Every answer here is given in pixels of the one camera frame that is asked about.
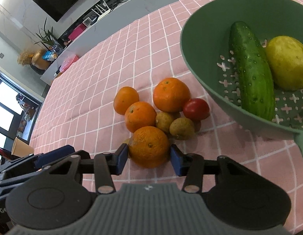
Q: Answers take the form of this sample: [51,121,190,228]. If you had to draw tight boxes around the brown kiwi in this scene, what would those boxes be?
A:
[169,117,195,140]
[155,111,181,134]

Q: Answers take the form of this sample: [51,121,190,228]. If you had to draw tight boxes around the large orange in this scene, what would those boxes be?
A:
[128,126,170,169]

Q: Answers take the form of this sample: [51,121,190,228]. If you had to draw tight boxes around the red tomato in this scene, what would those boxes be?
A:
[183,98,210,121]

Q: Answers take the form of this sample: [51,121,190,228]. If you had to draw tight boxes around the orange mandarin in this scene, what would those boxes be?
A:
[113,87,139,115]
[153,78,191,112]
[124,101,157,133]

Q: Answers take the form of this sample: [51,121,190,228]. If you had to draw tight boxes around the orange top mandarin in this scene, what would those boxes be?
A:
[153,78,191,112]

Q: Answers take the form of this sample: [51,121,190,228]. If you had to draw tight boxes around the green cucumber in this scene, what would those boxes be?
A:
[229,21,276,121]

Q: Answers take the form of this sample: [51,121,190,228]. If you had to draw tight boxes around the brown kiwi behind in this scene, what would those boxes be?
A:
[155,111,181,134]

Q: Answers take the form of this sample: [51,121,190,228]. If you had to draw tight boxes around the pink checked tablecloth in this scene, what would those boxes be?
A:
[30,0,303,233]

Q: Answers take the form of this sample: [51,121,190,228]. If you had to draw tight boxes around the spiky potted plant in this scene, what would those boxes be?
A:
[35,18,59,49]

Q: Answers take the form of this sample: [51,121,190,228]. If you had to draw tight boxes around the green colander bowl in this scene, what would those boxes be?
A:
[180,0,303,157]

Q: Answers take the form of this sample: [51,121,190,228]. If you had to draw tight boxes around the pink storage box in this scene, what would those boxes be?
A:
[68,23,87,41]

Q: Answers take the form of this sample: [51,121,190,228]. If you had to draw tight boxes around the yellow-green pear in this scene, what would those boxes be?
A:
[265,36,303,91]

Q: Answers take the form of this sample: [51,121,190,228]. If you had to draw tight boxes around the white router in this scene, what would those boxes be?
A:
[91,0,111,21]

